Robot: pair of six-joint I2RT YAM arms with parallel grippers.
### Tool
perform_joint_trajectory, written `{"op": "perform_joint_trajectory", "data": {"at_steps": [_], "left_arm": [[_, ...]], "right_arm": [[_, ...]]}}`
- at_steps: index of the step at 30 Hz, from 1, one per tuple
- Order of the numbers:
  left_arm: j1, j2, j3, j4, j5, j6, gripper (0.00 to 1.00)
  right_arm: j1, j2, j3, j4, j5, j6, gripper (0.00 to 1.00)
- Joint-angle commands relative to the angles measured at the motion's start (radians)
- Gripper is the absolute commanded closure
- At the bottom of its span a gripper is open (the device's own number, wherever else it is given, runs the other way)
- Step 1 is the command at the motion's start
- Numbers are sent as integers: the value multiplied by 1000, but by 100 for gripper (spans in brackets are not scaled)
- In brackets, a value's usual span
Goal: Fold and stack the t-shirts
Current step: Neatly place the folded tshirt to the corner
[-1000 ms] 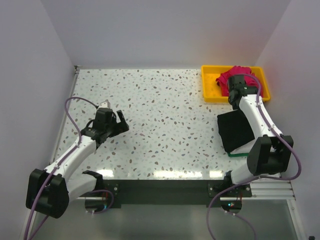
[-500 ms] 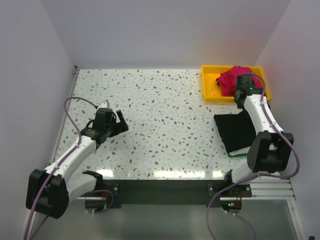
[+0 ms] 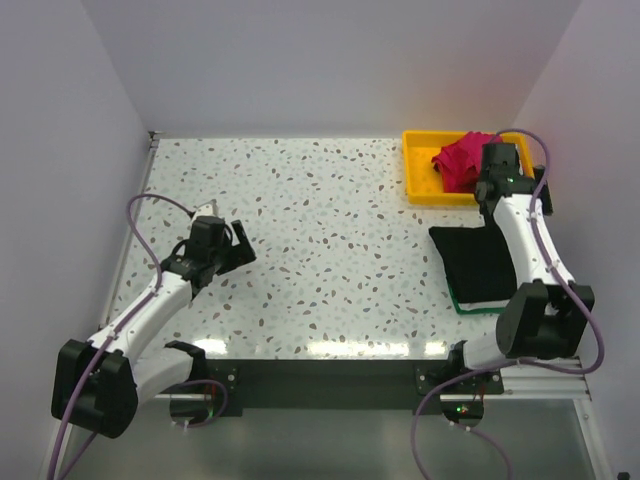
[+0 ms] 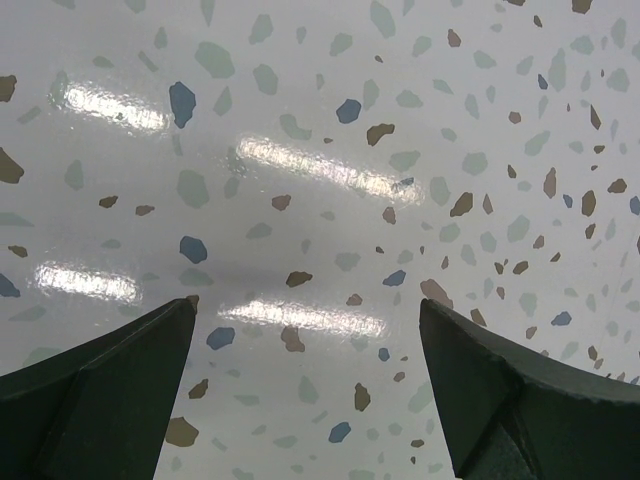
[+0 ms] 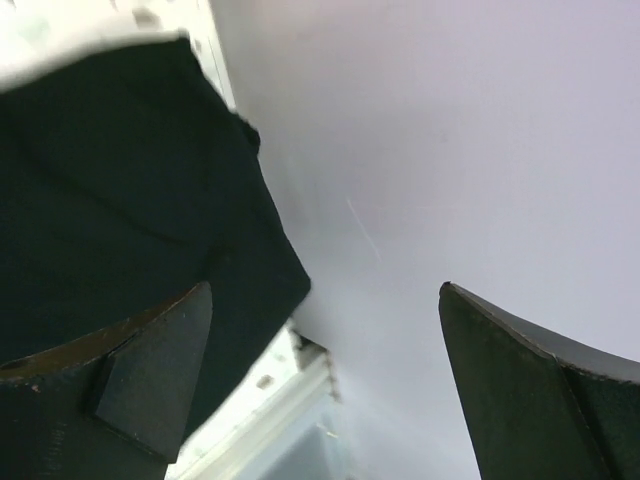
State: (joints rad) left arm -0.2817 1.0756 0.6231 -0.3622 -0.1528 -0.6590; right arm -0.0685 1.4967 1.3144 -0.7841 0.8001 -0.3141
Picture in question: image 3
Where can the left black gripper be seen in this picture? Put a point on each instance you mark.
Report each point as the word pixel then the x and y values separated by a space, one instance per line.
pixel 242 252

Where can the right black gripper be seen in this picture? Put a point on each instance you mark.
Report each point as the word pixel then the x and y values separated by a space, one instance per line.
pixel 545 200

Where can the black t shirt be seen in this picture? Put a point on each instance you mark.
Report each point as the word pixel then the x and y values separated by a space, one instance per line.
pixel 476 261

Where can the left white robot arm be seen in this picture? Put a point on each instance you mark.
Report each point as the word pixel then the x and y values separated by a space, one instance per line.
pixel 100 382

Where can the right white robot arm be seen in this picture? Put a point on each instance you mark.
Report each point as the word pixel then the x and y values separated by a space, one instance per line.
pixel 512 259

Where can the pink t shirt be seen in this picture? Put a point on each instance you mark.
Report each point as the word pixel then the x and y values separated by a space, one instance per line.
pixel 459 163

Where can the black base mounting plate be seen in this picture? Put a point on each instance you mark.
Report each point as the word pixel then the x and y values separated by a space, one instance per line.
pixel 343 384

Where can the folded white t shirt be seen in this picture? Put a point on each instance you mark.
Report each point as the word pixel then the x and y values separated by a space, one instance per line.
pixel 500 304

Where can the folded green t shirt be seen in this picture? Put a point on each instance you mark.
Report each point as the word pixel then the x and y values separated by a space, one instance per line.
pixel 455 302

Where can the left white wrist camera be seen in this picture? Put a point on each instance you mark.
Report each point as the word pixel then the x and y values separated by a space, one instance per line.
pixel 209 208

